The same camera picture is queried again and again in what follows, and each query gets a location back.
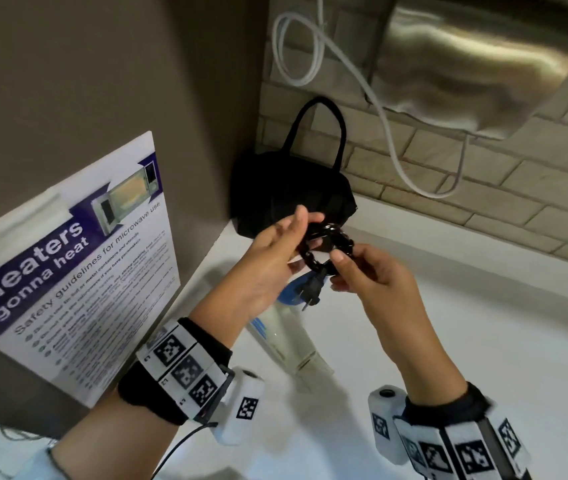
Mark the person's left forearm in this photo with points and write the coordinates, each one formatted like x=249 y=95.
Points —
x=114 y=439

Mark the stainless steel hand dryer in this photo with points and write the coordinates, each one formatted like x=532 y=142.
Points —
x=473 y=59

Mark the person's right forearm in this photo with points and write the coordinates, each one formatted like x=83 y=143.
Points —
x=429 y=369

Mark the white and blue hair dryer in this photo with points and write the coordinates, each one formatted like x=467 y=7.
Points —
x=284 y=339

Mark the person's left hand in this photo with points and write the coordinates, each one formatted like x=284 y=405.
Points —
x=259 y=274

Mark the black fabric bag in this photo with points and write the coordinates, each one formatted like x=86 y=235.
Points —
x=274 y=189

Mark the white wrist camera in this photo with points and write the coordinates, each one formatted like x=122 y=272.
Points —
x=244 y=409
x=384 y=424

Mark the black wristband with markers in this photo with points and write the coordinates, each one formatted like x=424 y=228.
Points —
x=139 y=394
x=454 y=409

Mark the person's light left sleeve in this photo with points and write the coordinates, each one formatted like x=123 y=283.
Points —
x=39 y=467

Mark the person's right hand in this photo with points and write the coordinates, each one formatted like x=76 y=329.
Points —
x=389 y=294

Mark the left black wristband with markers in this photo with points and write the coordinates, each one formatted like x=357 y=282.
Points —
x=139 y=394

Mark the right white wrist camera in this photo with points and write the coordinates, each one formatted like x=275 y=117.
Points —
x=384 y=424

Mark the white and purple microwave poster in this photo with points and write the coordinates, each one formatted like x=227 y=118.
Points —
x=74 y=284

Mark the right black wristband with markers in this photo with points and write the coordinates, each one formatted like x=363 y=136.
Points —
x=454 y=409

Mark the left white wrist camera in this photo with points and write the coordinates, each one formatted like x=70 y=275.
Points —
x=244 y=409

